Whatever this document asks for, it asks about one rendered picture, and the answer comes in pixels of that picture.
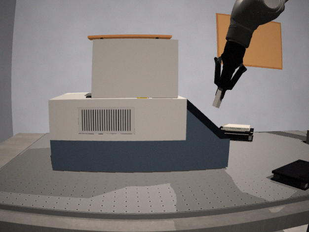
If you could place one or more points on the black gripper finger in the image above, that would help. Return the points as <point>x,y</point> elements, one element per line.
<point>229,81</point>
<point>219,77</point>

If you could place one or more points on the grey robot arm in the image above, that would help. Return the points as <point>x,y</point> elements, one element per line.
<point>247,15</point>

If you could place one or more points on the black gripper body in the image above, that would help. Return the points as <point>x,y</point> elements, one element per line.
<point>233,50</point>

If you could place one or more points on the beige and dark blue benchtop machine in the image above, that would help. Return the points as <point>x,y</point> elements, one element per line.
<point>133,118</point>

